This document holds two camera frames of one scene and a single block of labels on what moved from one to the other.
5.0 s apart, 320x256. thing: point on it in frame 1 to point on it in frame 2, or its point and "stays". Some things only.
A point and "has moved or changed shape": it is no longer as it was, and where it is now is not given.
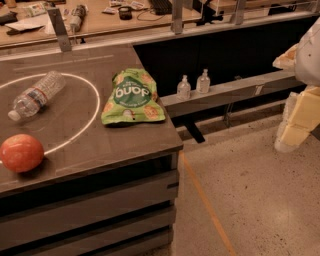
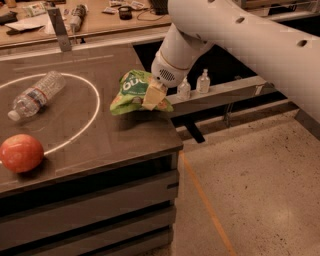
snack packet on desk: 32,9 stays
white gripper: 309,56 to 165,73
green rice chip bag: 133,97 has moved or changed shape
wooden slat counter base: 127,209 stays
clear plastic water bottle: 32,101 stays
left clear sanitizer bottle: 183,89 stays
